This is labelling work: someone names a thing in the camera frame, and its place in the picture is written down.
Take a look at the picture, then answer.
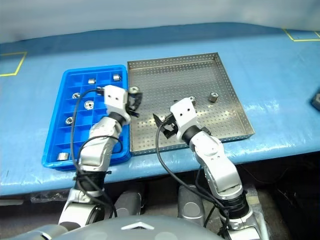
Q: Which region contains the grey rounded shape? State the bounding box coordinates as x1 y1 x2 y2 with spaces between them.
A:
177 184 206 227
113 191 142 218

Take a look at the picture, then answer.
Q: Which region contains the grey robot torso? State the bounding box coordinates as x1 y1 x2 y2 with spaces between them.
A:
0 216 226 240

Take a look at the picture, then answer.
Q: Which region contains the blue plastic compartment tray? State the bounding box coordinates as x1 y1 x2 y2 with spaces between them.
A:
41 64 133 171

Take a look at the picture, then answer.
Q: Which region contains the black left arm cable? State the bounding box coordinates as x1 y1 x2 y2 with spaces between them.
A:
70 86 125 221

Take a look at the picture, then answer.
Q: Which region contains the perforated steel tray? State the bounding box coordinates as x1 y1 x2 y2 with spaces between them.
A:
126 52 256 157

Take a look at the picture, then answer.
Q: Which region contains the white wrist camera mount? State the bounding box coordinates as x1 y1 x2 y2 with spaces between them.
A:
169 97 198 141
103 84 132 125

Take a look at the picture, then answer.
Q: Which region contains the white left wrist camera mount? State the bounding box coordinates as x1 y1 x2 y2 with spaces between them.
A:
103 84 132 125

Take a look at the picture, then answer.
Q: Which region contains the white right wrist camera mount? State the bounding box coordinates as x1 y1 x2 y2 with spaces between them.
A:
169 97 198 141

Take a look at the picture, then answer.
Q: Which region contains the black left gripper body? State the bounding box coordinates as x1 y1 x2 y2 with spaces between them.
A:
126 94 137 116

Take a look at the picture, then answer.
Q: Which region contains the dark grey block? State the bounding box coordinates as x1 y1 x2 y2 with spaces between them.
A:
311 92 320 111

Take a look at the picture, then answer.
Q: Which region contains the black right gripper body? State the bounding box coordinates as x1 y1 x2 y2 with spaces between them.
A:
163 115 179 135

